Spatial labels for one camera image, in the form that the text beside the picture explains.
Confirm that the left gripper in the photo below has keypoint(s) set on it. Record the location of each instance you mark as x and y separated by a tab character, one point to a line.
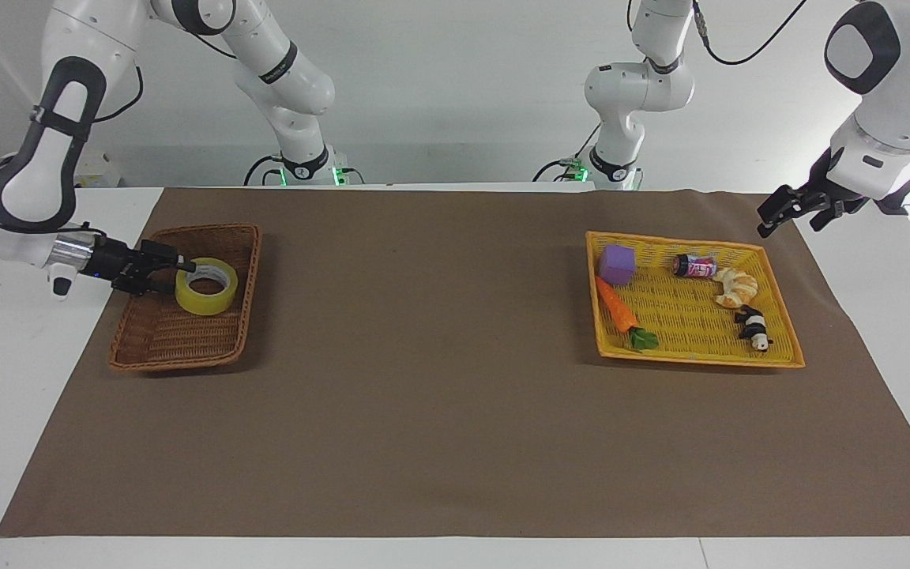
830	188

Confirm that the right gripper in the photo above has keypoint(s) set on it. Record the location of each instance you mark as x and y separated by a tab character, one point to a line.
111	259

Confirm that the yellow tape roll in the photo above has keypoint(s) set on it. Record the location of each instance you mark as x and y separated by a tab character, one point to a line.
206	299

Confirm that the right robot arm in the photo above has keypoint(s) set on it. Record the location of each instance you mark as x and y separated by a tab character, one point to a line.
80	32

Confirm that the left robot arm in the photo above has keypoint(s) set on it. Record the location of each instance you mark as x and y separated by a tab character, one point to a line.
889	118

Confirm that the brown wicker basket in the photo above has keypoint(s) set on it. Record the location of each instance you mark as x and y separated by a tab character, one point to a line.
178	336

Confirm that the yellow woven basket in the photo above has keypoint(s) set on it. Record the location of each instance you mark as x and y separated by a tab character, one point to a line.
684	316

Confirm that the toy croissant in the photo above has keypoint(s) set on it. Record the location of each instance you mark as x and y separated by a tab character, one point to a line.
735	287

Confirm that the small pink can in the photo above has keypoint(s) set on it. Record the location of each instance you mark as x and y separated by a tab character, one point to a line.
696	266

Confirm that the toy panda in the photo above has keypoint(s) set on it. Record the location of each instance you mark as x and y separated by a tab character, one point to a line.
753	325

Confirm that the purple cube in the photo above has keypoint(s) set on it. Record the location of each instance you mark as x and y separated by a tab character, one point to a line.
618	264

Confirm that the orange toy carrot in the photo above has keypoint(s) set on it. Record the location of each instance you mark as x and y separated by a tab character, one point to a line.
614	304

